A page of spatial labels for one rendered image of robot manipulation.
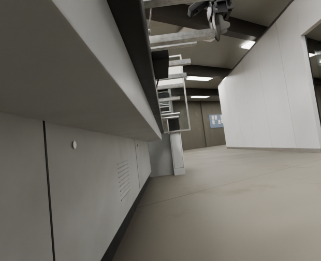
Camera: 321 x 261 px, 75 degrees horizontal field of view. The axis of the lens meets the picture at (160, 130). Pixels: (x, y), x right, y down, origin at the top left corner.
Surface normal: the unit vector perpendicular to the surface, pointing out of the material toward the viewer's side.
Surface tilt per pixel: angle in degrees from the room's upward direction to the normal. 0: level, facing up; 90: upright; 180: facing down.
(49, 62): 180
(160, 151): 90
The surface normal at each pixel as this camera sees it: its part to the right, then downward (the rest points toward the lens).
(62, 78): 0.11, 0.99
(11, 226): 0.99, -0.12
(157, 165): -0.03, -0.07
